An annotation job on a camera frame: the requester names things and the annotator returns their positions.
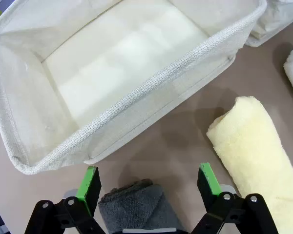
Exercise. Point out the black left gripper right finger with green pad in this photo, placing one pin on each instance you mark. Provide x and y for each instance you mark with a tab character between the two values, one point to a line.
210	187

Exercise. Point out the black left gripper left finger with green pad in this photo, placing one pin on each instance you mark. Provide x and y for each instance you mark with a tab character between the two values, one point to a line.
86	192

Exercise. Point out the grey towel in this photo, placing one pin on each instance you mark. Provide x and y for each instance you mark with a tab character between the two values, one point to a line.
136	204

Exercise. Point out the yellow rolled towel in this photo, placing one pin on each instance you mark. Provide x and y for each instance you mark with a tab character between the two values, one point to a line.
254	151

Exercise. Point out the beige fabric basket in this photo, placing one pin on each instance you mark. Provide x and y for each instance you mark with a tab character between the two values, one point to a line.
266	39
127	73

